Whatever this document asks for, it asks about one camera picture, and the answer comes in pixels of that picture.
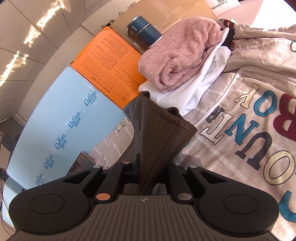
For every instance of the blue vacuum bottle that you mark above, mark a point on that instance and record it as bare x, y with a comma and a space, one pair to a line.
145, 29

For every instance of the beige printed hoodie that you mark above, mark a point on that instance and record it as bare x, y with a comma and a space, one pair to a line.
242, 104

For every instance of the white folded shirt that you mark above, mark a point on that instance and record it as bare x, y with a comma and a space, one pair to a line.
196, 92

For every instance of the white mattress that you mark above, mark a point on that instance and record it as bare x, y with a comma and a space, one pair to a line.
272, 14

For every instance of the light blue carton box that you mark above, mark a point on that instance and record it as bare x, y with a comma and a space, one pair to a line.
62, 120

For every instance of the pink knit sweater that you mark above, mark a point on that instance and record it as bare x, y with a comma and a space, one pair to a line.
178, 53

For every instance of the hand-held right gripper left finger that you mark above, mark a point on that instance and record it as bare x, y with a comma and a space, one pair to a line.
115, 178

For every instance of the white paper bag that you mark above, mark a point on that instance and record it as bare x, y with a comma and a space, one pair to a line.
223, 3

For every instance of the orange carton box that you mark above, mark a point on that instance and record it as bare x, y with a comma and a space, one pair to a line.
108, 62

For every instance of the dark garment with red print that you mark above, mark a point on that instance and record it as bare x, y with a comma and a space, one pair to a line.
229, 38

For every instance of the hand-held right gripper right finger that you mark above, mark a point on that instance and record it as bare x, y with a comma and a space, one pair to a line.
175, 179

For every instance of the brown cardboard box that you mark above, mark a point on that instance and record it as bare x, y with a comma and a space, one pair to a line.
171, 14

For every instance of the brown leather garment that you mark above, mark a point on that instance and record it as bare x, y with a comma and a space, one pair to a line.
157, 134

